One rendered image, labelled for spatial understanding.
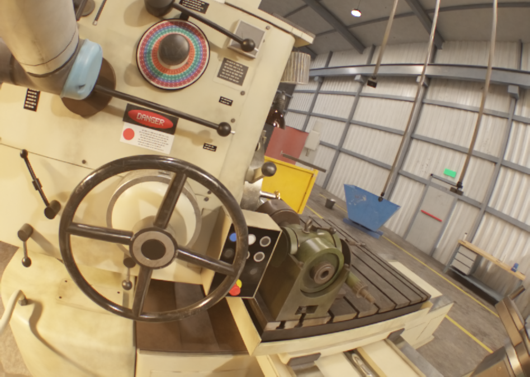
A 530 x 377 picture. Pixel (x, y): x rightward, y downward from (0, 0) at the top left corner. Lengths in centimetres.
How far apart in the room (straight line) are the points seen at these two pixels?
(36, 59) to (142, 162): 24
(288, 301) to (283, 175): 284
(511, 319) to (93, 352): 127
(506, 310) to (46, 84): 60
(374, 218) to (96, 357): 639
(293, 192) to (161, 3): 340
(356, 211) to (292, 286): 610
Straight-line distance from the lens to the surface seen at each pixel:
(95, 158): 68
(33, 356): 150
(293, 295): 87
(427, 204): 828
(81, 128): 68
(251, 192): 86
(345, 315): 115
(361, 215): 685
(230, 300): 113
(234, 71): 67
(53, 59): 29
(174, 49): 56
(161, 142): 65
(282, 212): 109
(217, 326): 138
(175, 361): 127
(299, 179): 373
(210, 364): 133
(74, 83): 32
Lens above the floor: 158
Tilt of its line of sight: 10 degrees down
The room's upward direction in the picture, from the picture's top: 20 degrees clockwise
